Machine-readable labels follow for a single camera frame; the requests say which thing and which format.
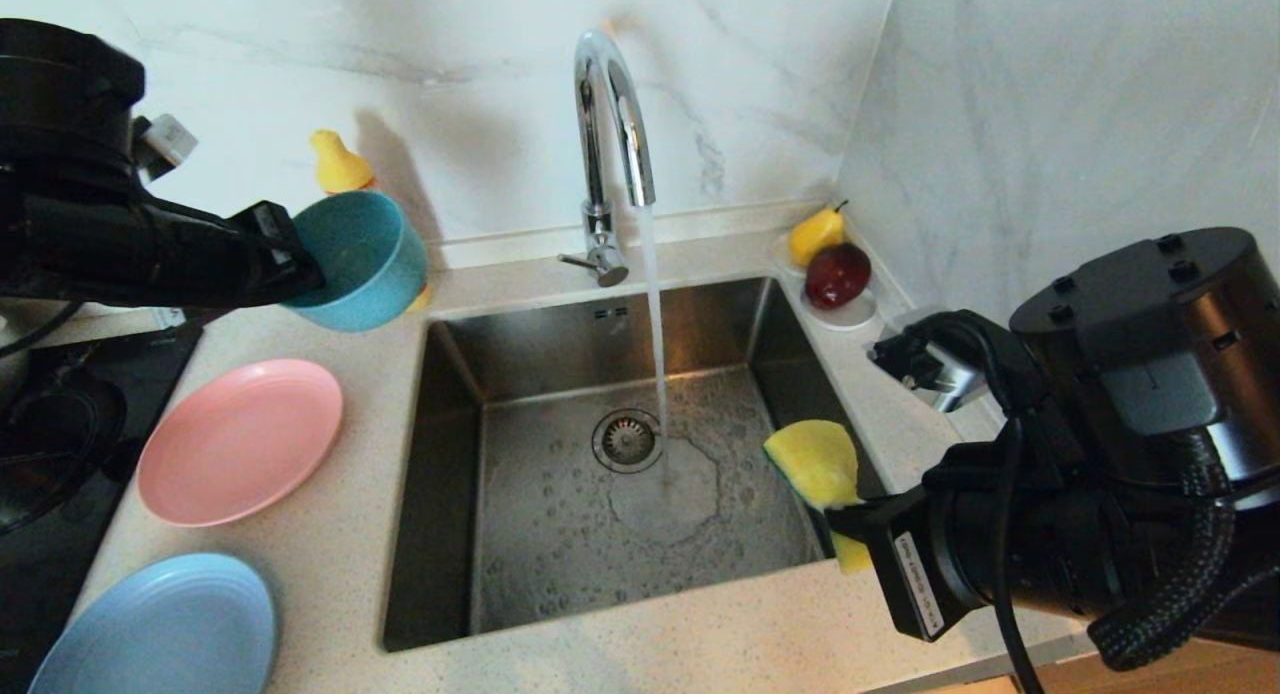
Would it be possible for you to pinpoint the yellow green sponge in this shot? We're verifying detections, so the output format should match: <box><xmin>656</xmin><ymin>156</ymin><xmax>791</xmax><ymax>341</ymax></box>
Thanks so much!
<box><xmin>763</xmin><ymin>419</ymin><xmax>873</xmax><ymax>575</ymax></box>

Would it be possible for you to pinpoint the teal bowl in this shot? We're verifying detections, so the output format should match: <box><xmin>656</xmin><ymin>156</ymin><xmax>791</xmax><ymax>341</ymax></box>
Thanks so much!
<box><xmin>283</xmin><ymin>190</ymin><xmax>429</xmax><ymax>333</ymax></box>

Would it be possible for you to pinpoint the yellow orange dish soap bottle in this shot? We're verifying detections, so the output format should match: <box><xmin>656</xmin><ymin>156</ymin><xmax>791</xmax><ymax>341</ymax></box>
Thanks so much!
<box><xmin>308</xmin><ymin>129</ymin><xmax>433</xmax><ymax>313</ymax></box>

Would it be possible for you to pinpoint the chrome gooseneck faucet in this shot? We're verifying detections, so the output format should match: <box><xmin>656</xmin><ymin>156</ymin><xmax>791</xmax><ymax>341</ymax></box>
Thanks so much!
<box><xmin>558</xmin><ymin>30</ymin><xmax>658</xmax><ymax>289</ymax></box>

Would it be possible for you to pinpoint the metal sink drain strainer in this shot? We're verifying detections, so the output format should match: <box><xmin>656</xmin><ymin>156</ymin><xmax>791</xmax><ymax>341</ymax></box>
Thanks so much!
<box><xmin>591</xmin><ymin>408</ymin><xmax>666</xmax><ymax>475</ymax></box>

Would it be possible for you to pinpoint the stainless steel sink basin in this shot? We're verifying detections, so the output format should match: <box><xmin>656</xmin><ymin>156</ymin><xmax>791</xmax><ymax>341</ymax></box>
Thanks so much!
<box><xmin>381</xmin><ymin>277</ymin><xmax>891</xmax><ymax>653</ymax></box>

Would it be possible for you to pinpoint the silver kettle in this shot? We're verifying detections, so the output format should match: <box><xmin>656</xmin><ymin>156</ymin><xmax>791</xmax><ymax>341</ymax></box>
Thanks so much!
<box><xmin>0</xmin><ymin>314</ymin><xmax>31</xmax><ymax>405</ymax></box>

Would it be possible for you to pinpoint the black glass cooktop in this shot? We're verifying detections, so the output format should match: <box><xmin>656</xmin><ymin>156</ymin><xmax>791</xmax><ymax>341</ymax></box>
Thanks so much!
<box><xmin>0</xmin><ymin>319</ymin><xmax>205</xmax><ymax>694</ymax></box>

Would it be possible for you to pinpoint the pink plate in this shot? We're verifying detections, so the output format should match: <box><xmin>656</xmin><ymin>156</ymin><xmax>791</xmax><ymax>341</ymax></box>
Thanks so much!
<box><xmin>137</xmin><ymin>359</ymin><xmax>344</xmax><ymax>527</ymax></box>

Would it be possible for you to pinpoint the small white dish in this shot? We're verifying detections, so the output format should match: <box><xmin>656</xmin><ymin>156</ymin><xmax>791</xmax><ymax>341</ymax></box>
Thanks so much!
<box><xmin>768</xmin><ymin>232</ymin><xmax>879</xmax><ymax>332</ymax></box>

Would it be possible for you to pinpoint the black frying pan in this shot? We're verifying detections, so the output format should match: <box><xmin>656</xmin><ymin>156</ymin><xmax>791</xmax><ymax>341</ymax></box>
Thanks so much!
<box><xmin>0</xmin><ymin>374</ymin><xmax>129</xmax><ymax>535</ymax></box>

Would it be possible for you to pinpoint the dark red apple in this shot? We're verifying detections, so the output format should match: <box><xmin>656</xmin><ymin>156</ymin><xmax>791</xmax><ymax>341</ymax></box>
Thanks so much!
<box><xmin>805</xmin><ymin>242</ymin><xmax>871</xmax><ymax>310</ymax></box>

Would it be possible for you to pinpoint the yellow pear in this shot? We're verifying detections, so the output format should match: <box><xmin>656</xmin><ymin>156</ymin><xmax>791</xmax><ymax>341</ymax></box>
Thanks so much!
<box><xmin>788</xmin><ymin>200</ymin><xmax>847</xmax><ymax>268</ymax></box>

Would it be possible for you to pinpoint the light wooden cabinet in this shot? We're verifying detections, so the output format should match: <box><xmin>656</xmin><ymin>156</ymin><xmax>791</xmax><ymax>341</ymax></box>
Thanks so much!
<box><xmin>1010</xmin><ymin>639</ymin><xmax>1280</xmax><ymax>694</ymax></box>

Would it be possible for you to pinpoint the light blue plate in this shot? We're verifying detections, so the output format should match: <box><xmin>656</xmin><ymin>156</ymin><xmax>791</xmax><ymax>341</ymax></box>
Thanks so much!
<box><xmin>28</xmin><ymin>554</ymin><xmax>278</xmax><ymax>694</ymax></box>

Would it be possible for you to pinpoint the thin black camera cable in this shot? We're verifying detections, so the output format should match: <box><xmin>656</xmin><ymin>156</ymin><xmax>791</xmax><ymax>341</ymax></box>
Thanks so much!
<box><xmin>930</xmin><ymin>312</ymin><xmax>1046</xmax><ymax>694</ymax></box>

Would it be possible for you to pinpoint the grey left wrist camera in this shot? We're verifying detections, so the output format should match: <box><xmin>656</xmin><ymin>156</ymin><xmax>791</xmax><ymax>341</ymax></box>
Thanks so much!
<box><xmin>133</xmin><ymin>114</ymin><xmax>198</xmax><ymax>172</ymax></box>

